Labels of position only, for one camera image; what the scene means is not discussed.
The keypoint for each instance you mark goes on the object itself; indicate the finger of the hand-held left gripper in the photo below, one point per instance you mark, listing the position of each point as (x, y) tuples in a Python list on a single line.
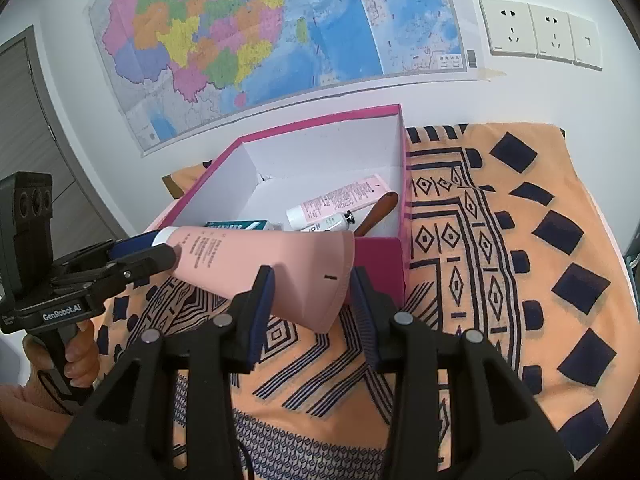
[(132, 247), (150, 260)]

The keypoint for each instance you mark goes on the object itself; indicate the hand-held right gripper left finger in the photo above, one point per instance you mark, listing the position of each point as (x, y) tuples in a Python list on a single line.
[(260, 320)]

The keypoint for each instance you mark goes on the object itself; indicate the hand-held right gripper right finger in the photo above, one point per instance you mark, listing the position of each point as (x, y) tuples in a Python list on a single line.
[(362, 320)]

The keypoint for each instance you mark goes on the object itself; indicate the pink cardboard box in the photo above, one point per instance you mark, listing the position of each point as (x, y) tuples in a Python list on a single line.
[(380, 265)]

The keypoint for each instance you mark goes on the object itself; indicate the large plain pink tube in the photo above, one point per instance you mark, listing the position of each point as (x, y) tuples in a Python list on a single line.
[(280, 265)]

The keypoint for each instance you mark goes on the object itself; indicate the teal white medicine box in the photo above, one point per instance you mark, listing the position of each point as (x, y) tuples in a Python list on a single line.
[(235, 224)]

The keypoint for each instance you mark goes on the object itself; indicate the brown wooden tool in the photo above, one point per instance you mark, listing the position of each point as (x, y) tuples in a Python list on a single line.
[(380, 207)]

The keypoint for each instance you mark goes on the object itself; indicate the pink printed card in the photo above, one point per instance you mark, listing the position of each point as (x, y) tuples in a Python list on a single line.
[(340, 197)]

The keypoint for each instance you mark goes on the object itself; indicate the person's left forearm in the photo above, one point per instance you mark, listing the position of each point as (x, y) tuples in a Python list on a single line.
[(25, 410)]

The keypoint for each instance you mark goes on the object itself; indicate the person's left hand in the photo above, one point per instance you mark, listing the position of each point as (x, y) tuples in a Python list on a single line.
[(82, 355)]

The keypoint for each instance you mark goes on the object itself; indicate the grey door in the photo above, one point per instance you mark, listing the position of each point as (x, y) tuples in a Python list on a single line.
[(30, 125)]

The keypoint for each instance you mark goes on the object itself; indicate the orange patterned blanket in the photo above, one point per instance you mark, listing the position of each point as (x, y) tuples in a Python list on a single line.
[(500, 260)]

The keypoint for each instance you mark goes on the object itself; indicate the colourful wall map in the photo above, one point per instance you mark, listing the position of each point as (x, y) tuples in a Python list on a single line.
[(225, 35)]

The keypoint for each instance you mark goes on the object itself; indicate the white wall socket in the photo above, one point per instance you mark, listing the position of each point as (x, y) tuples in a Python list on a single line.
[(552, 34), (507, 27)]

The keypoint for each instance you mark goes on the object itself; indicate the white wall plate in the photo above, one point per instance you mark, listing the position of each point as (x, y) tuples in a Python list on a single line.
[(586, 42)]

